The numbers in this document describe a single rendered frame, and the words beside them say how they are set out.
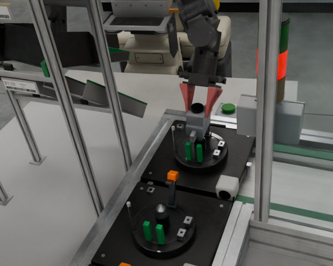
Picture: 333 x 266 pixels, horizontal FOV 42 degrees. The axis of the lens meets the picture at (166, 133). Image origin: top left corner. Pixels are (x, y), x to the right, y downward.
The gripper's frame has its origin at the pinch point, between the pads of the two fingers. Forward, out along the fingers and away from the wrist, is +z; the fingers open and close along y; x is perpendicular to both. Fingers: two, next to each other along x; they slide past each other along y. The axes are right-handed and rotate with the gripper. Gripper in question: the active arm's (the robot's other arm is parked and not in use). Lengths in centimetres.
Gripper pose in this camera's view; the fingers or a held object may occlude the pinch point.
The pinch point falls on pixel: (197, 113)
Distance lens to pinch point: 104.2
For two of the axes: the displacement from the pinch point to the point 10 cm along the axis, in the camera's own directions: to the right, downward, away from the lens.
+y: 9.3, 1.6, -3.3
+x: 3.4, -0.3, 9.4
